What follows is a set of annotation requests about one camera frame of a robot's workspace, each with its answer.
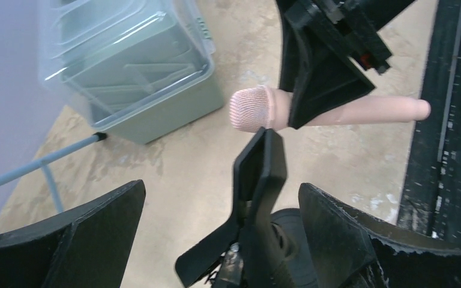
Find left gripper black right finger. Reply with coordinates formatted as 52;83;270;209
298;183;461;287

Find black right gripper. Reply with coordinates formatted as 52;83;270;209
276;1;412;129

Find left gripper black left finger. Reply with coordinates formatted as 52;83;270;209
0;180;146;287

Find black microphone desk stand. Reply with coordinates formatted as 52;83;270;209
175;128;318;288

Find light blue music stand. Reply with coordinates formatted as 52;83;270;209
0;132;108;214

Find clear plastic storage box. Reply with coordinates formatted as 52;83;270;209
38;0;224;144

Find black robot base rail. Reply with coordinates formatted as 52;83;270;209
397;1;461;245

